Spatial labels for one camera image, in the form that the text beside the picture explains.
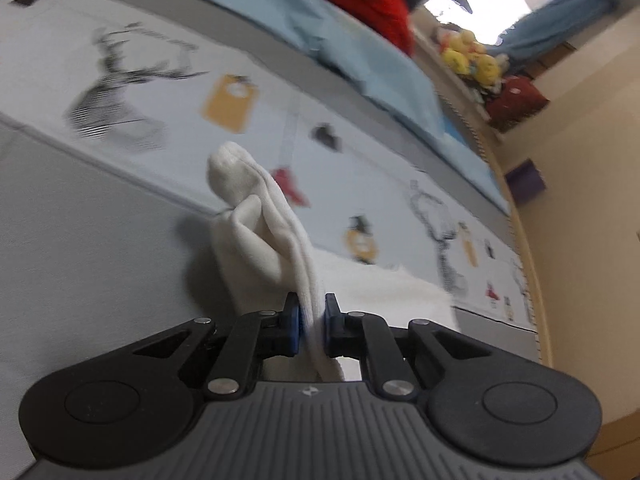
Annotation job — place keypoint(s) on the purple box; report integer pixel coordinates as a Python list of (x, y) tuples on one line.
[(524, 180)]

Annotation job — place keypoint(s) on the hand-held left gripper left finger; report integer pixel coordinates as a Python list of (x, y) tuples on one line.
[(294, 327)]

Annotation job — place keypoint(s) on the blue curtain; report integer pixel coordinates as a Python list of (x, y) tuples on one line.
[(550, 25)]

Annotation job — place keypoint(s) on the deer printed white mat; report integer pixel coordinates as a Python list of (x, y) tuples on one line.
[(280, 110)]

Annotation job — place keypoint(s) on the light blue sheet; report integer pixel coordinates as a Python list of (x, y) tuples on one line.
[(350, 50)]

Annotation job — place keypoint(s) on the pile of plush toys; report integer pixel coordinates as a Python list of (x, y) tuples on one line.
[(467, 60)]

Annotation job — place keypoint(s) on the white small garment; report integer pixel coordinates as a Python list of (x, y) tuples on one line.
[(280, 230)]

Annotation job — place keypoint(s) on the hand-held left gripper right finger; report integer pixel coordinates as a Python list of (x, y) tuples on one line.
[(331, 325)]

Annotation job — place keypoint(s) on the red bag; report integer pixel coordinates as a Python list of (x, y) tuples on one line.
[(517, 102)]

